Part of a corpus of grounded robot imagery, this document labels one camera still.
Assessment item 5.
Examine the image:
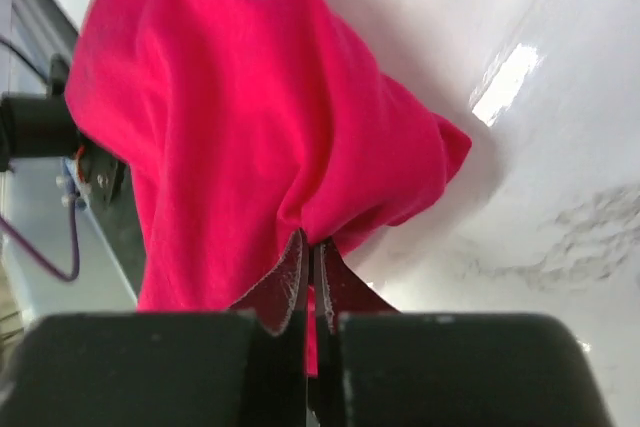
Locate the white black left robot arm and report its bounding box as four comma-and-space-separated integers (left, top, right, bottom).
1, 54, 126, 207

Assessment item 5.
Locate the aluminium frame rail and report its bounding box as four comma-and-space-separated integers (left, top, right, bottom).
12, 0, 78, 68

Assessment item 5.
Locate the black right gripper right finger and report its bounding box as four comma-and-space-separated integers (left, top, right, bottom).
313, 240, 398, 426

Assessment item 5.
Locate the magenta t shirt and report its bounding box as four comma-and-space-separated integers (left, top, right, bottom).
64, 0, 473, 378

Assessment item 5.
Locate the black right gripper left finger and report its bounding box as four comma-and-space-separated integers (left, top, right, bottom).
232, 230, 306, 426

